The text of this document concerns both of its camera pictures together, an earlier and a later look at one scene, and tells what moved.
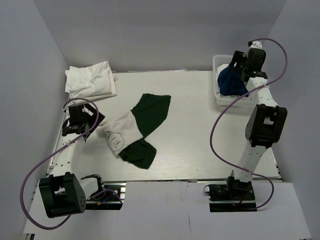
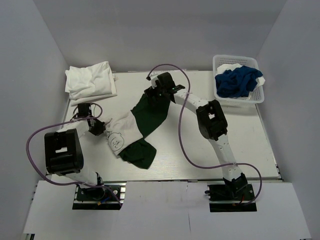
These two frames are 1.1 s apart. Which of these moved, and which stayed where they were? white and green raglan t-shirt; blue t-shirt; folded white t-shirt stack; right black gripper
Moved: right black gripper
Stayed: folded white t-shirt stack; blue t-shirt; white and green raglan t-shirt
